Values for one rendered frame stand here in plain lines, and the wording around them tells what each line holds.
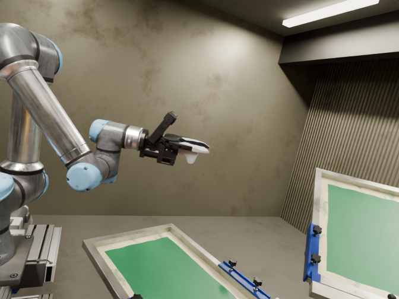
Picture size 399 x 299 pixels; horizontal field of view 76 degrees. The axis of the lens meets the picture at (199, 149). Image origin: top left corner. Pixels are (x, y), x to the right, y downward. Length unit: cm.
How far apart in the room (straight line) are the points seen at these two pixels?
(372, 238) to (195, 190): 302
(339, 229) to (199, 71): 295
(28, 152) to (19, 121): 10
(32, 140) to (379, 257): 160
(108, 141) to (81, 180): 17
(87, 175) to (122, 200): 331
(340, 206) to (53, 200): 335
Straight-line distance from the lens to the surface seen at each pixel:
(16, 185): 93
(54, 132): 73
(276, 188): 520
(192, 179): 417
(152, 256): 153
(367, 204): 186
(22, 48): 80
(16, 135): 94
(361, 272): 156
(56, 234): 126
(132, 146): 80
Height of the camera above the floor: 179
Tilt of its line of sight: 9 degrees down
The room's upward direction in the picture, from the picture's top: 12 degrees clockwise
